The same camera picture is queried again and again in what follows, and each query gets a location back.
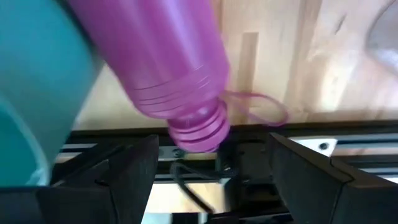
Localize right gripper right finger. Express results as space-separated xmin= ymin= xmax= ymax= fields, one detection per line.
xmin=268 ymin=132 xmax=398 ymax=224

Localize right arm cables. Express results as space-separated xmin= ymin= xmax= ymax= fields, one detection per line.
xmin=170 ymin=160 xmax=219 ymax=216

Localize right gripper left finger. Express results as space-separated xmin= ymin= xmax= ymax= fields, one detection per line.
xmin=0 ymin=134 xmax=160 ymax=224

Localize silver frame corner bracket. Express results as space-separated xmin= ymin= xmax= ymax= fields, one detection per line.
xmin=287 ymin=138 xmax=339 ymax=157

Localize clear plastic bin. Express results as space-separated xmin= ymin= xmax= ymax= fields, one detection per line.
xmin=364 ymin=0 xmax=398 ymax=77

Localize teal plastic tray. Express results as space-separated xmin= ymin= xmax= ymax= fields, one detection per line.
xmin=0 ymin=0 xmax=104 ymax=188

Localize purple plastic bottle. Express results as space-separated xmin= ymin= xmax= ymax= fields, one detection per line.
xmin=67 ymin=0 xmax=289 ymax=154

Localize black aluminium table frame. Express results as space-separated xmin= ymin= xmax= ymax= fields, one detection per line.
xmin=51 ymin=123 xmax=398 ymax=224

